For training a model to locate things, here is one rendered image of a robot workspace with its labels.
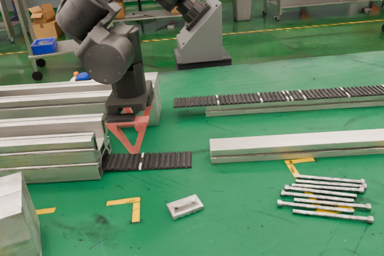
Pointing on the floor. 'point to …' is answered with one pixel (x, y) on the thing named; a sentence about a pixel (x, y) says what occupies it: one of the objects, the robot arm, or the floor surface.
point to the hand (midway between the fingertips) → (137, 137)
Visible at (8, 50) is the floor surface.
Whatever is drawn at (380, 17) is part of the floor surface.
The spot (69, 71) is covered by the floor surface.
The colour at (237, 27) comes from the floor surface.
